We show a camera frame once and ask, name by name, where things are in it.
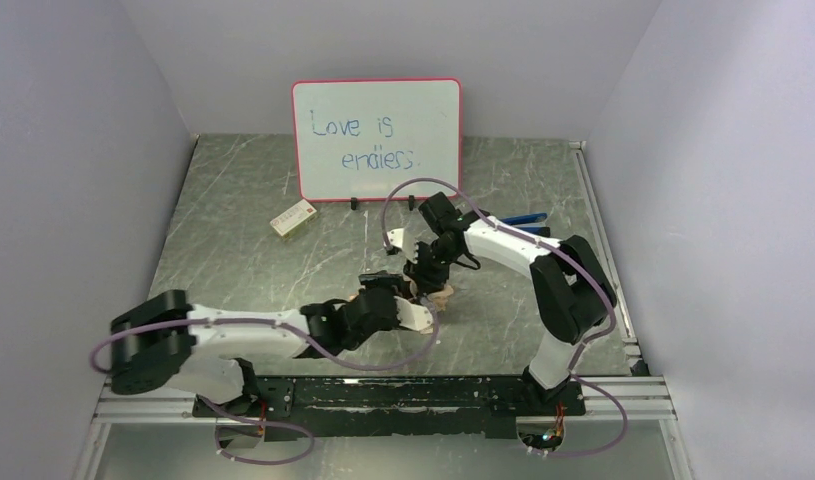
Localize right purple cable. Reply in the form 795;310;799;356
380;177;629;460

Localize purple cable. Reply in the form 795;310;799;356
380;177;629;460
88;298;441;466

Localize white and green box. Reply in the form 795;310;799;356
270;199;318;238

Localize aluminium frame rail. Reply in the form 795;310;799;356
75;376;693;479

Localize beige and black umbrella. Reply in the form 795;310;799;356
408;280;455;315

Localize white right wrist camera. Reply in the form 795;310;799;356
385;228;418;263

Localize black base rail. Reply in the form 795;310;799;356
226;374;586;439

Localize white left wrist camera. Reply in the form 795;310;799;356
395;297;435;334

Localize black whiteboard stand feet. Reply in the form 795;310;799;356
348;195;418;211

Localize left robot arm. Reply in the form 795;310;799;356
108;271;413;404

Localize red framed whiteboard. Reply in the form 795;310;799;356
291;78;463;202

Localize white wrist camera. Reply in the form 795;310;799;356
395;297;435;334
385;228;418;263

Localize blue and black stapler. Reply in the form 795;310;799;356
501;212;551;237

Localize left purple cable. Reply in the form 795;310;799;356
88;298;441;466

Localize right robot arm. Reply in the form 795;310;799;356
387;193;617;393

